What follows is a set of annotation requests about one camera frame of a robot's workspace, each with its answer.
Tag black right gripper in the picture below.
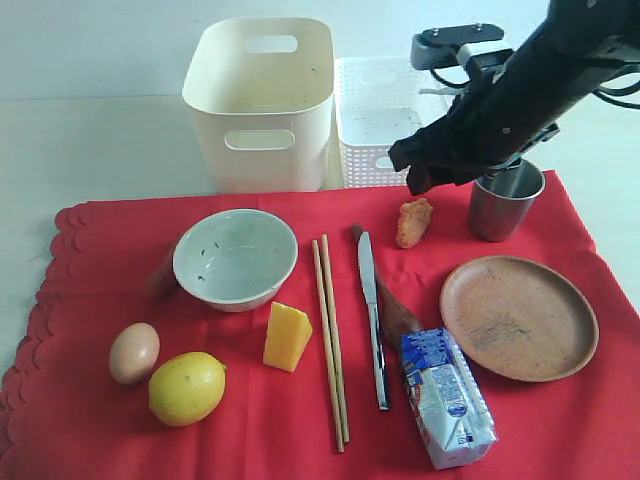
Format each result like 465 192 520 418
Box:
388 38 595 195

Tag fried chicken nugget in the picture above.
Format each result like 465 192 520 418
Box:
396 198 434 249

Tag stainless steel cup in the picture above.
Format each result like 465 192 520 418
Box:
468 159 546 242

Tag yellow cheese wedge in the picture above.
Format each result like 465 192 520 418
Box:
262 302 313 373

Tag blue white milk carton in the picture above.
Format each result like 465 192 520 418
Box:
401 328 498 470

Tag yellow lemon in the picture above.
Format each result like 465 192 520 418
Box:
148 352 227 427

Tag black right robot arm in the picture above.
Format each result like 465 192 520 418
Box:
388 1 639 195

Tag white perforated plastic basket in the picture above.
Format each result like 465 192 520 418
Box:
334 57 454 188

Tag silver table knife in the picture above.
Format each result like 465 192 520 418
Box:
357 231 391 411

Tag left wooden chopstick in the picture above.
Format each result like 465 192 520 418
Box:
312 240 344 453

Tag dark wooden spoon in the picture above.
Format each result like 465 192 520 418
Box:
351 224 422 353

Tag cream plastic bin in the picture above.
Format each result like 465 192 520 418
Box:
182 17 334 194

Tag red scalloped tablecloth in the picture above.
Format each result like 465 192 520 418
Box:
1 172 639 479

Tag brown wooden plate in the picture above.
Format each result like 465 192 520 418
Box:
439 255 599 382

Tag white ceramic bowl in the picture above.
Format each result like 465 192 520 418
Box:
172 208 298 312

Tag brown egg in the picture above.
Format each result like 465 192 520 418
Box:
109 322 160 385

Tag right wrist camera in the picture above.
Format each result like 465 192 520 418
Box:
410 23 513 71

